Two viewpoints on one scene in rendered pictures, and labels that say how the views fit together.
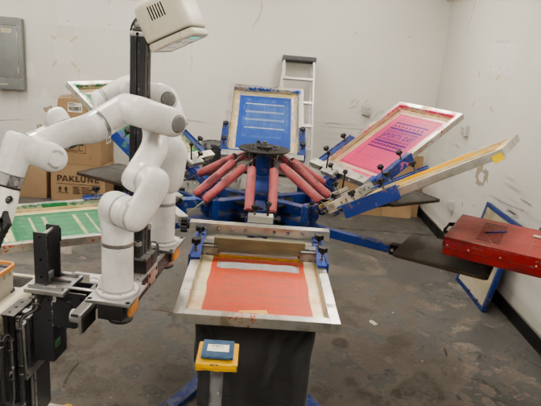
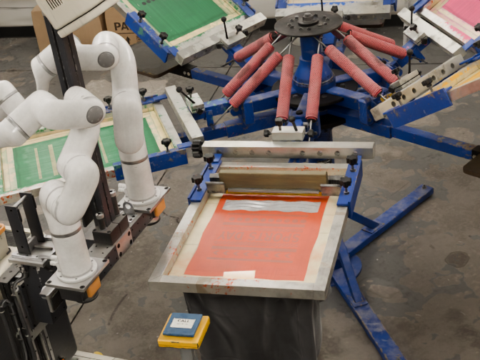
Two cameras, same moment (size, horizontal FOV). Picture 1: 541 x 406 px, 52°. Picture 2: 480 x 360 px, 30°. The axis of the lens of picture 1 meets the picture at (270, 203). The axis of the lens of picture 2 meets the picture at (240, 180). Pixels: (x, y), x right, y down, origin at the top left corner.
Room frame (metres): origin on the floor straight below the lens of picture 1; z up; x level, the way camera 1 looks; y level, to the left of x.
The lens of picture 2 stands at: (-0.42, -0.86, 2.68)
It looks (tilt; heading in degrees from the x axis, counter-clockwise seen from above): 30 degrees down; 21
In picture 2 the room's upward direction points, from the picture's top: 8 degrees counter-clockwise
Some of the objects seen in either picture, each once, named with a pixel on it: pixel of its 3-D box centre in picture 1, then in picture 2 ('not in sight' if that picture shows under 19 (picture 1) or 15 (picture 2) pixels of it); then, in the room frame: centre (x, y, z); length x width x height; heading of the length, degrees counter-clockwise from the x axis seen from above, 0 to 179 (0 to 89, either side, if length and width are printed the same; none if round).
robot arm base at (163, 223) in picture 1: (158, 222); (134, 177); (1.98, 0.42, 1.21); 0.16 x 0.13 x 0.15; 84
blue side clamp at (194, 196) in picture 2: (197, 249); (206, 184); (2.33, 0.31, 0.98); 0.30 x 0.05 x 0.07; 2
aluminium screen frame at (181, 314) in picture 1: (258, 276); (262, 222); (2.10, 0.03, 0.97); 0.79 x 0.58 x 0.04; 2
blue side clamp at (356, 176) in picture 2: (319, 258); (350, 188); (2.35, -0.24, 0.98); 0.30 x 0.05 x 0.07; 2
